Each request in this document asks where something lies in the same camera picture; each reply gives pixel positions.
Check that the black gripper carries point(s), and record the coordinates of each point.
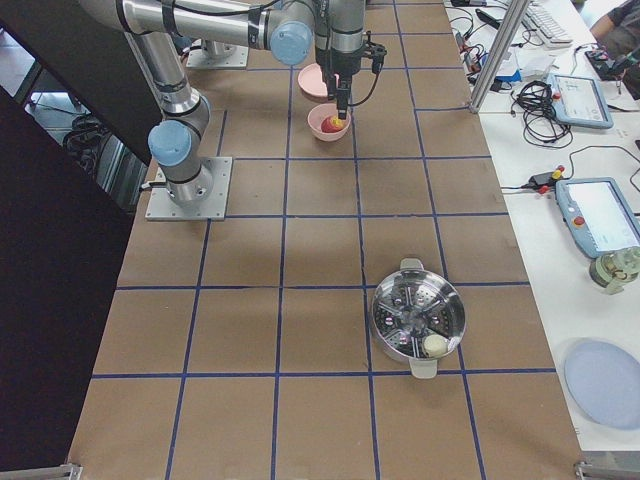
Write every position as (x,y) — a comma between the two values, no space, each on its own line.
(342,68)

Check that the near teach pendant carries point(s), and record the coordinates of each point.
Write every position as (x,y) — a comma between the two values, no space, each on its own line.
(597,215)

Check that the pink plate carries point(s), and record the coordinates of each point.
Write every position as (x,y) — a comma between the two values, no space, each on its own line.
(310,81)

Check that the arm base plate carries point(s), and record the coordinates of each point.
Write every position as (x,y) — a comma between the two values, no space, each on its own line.
(204,197)
(213,55)

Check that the white keyboard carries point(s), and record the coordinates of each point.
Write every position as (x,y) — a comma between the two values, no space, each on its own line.
(551,34)

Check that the grey round disc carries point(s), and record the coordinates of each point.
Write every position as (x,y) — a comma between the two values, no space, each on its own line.
(603,380)

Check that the steel steamer pot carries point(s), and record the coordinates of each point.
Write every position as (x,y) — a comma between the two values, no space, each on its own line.
(411,304)

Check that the pink bowl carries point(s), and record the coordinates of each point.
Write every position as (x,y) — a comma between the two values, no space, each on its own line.
(316,116)

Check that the far teach pendant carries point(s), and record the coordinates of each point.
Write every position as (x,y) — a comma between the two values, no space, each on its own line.
(579,101)

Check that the aluminium profile post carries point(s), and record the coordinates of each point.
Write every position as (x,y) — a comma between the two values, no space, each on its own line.
(509,25)

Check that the glass jar with lid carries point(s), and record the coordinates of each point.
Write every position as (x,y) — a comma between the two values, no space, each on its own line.
(614,270)

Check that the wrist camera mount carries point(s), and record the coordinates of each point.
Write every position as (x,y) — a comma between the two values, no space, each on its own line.
(374,52)

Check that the black power adapter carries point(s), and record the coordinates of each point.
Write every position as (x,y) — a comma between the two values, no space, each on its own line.
(540,181)

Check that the red yellow apple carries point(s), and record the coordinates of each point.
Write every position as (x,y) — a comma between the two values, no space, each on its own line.
(332,124)

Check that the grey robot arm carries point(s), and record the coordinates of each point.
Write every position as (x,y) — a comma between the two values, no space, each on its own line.
(332,30)
(150,25)

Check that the seated person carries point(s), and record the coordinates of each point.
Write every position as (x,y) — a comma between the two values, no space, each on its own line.
(618,30)

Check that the teach pendant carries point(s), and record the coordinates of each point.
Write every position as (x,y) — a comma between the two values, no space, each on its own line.
(579,101)
(597,215)

